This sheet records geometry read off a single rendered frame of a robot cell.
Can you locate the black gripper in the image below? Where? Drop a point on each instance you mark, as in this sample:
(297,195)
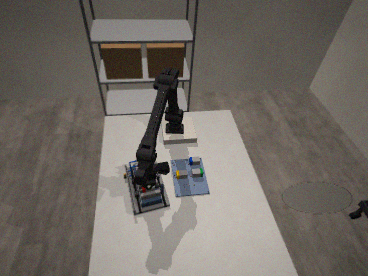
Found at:
(148,183)

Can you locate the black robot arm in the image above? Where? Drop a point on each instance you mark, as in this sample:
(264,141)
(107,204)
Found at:
(166,83)

